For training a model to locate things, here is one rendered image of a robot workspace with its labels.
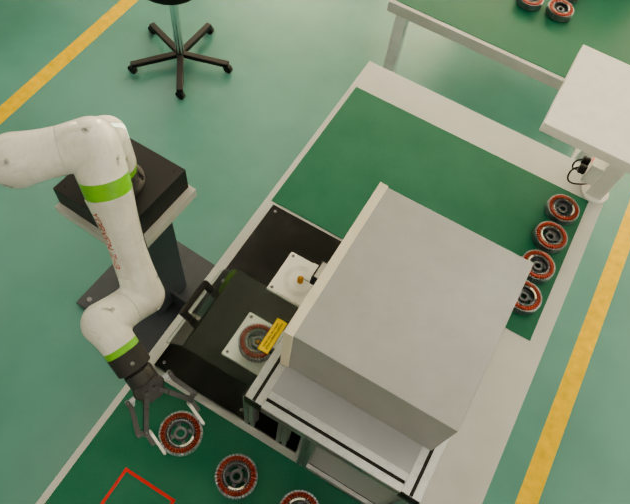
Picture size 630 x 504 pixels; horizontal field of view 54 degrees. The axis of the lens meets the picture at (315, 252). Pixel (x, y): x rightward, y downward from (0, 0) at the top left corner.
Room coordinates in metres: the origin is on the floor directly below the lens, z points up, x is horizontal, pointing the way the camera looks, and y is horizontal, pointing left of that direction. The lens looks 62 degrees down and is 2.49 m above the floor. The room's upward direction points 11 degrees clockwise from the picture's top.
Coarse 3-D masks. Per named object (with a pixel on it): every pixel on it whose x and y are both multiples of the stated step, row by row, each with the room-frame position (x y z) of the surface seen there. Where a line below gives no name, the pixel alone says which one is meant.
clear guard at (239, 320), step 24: (216, 288) 0.63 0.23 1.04; (240, 288) 0.63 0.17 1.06; (264, 288) 0.64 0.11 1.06; (192, 312) 0.56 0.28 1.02; (216, 312) 0.55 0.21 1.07; (240, 312) 0.57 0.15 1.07; (264, 312) 0.58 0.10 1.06; (288, 312) 0.59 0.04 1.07; (192, 336) 0.48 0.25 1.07; (216, 336) 0.49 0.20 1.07; (240, 336) 0.50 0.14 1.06; (264, 336) 0.52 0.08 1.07; (216, 360) 0.43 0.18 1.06; (240, 360) 0.44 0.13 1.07; (264, 360) 0.46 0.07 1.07
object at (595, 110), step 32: (576, 64) 1.49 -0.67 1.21; (608, 64) 1.51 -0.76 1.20; (576, 96) 1.36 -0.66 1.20; (608, 96) 1.38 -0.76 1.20; (544, 128) 1.23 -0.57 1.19; (576, 128) 1.23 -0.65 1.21; (608, 128) 1.26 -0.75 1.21; (576, 160) 1.45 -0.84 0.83; (608, 160) 1.16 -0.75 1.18; (608, 192) 1.39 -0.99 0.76
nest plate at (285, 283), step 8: (288, 256) 0.89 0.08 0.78; (296, 256) 0.90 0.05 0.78; (288, 264) 0.86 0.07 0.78; (296, 264) 0.87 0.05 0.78; (304, 264) 0.87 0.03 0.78; (312, 264) 0.88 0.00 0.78; (280, 272) 0.83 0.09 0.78; (288, 272) 0.84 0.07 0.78; (296, 272) 0.84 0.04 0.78; (304, 272) 0.85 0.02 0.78; (272, 280) 0.80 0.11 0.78; (280, 280) 0.80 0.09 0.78; (288, 280) 0.81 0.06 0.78; (296, 280) 0.81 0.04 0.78; (304, 280) 0.82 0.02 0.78; (272, 288) 0.77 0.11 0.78; (280, 288) 0.78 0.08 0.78; (288, 288) 0.78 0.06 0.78; (296, 288) 0.79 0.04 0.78; (304, 288) 0.79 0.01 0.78; (288, 296) 0.76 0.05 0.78; (296, 296) 0.76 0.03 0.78; (304, 296) 0.77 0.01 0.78
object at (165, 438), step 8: (168, 416) 0.33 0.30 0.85; (176, 416) 0.33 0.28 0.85; (184, 416) 0.34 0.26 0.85; (192, 416) 0.34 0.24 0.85; (168, 424) 0.31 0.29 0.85; (176, 424) 0.32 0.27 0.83; (192, 424) 0.32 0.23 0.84; (200, 424) 0.33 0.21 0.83; (160, 432) 0.29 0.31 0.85; (168, 432) 0.29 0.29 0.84; (176, 432) 0.30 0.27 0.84; (192, 432) 0.31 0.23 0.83; (200, 432) 0.31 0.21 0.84; (160, 440) 0.27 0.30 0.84; (168, 440) 0.27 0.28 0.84; (184, 440) 0.28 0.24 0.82; (192, 440) 0.28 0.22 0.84; (200, 440) 0.29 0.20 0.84; (168, 448) 0.25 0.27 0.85; (176, 448) 0.26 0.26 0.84; (184, 448) 0.26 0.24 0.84; (192, 448) 0.26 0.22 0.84
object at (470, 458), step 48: (384, 96) 1.65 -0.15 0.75; (432, 96) 1.70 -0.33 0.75; (480, 144) 1.51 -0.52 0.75; (528, 144) 1.55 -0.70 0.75; (576, 192) 1.37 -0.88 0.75; (240, 240) 0.93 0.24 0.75; (576, 240) 1.17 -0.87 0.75; (480, 384) 0.61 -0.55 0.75; (528, 384) 0.63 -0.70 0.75; (96, 432) 0.27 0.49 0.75; (480, 432) 0.47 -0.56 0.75; (432, 480) 0.31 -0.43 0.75; (480, 480) 0.34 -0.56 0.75
